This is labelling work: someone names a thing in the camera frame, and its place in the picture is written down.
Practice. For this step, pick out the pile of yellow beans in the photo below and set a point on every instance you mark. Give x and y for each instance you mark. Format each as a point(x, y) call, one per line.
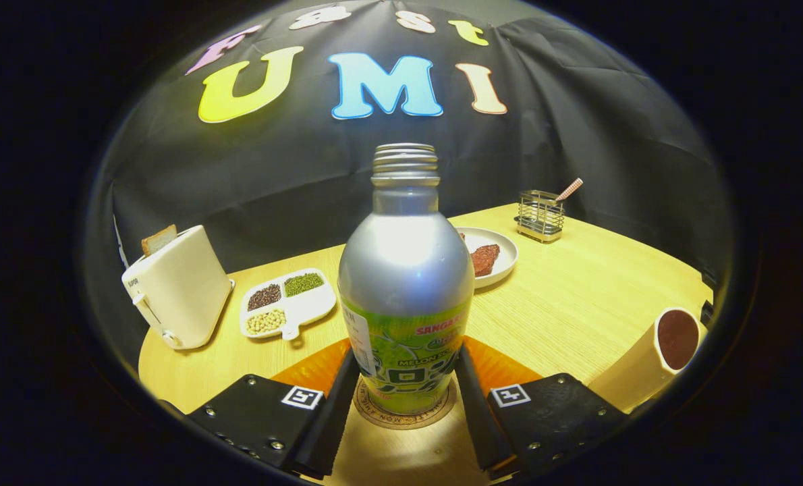
point(265, 321)

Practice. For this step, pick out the white divided dish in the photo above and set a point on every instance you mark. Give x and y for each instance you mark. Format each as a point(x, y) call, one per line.
point(310, 309)

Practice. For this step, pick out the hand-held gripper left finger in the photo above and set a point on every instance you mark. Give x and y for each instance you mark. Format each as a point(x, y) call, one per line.
point(337, 412)

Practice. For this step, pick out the silver bottle with green label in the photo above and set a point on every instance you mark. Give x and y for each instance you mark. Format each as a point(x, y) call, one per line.
point(405, 270)

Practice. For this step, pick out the black backdrop cloth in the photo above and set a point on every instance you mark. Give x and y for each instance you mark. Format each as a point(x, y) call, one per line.
point(273, 175)

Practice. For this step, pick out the pile of green beans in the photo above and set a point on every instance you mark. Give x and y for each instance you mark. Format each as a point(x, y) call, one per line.
point(303, 284)

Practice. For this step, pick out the toast slice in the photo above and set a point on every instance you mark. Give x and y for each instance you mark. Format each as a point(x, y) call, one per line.
point(158, 240)

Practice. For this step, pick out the white toaster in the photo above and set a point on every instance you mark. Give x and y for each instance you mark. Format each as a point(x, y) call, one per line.
point(179, 290)

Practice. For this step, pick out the wooden table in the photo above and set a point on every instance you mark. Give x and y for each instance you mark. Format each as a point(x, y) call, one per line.
point(563, 304)

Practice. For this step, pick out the pile of dark red beans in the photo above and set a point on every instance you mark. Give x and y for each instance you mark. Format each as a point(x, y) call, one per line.
point(264, 297)

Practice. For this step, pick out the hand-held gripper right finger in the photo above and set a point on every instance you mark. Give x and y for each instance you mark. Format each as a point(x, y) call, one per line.
point(476, 418)

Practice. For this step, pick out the round cork coaster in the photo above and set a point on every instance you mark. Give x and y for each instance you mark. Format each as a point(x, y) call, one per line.
point(401, 420)

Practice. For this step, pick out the white round plate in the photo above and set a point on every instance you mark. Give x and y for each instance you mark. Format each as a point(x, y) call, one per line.
point(506, 260)

